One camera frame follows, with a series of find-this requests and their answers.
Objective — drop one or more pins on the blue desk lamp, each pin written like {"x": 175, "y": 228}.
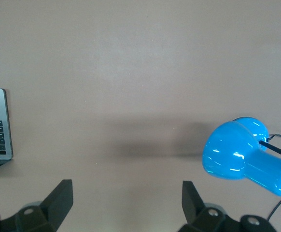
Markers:
{"x": 227, "y": 149}

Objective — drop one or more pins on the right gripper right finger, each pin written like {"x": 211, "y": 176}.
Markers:
{"x": 193, "y": 207}

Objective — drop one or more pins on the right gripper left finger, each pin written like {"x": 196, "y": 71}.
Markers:
{"x": 53, "y": 205}

